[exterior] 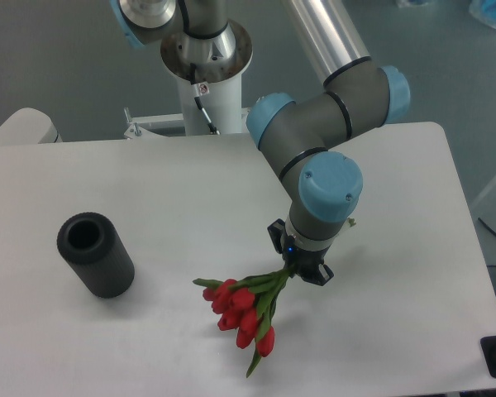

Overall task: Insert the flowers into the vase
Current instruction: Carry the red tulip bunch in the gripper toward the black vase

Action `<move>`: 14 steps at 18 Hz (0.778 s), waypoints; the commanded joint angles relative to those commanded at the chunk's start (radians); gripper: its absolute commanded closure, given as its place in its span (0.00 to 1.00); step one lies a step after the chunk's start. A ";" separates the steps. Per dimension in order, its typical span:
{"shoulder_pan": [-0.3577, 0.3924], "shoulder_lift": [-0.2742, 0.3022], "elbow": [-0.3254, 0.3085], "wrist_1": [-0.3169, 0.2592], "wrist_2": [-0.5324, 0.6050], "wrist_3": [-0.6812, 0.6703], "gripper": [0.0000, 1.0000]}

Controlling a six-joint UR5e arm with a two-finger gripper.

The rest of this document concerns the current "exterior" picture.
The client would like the red tulip bouquet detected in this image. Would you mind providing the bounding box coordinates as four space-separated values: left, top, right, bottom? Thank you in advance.
193 269 291 377

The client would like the white chair back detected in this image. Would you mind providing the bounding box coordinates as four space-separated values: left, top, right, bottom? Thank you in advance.
0 108 63 146

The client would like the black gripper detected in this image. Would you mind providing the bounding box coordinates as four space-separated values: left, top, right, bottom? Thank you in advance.
267 218 334 286

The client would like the white metal base frame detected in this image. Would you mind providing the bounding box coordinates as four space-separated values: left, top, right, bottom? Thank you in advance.
122 106 253 141

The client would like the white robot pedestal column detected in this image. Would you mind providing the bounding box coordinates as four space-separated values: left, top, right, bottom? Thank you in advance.
160 20 253 136

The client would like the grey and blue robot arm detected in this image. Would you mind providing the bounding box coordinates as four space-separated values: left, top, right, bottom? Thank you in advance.
111 1 411 285

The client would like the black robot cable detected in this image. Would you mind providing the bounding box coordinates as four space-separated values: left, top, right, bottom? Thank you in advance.
177 0 221 136

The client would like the black ribbed cylindrical vase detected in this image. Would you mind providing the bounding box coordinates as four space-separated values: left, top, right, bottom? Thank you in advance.
56 212 135 299

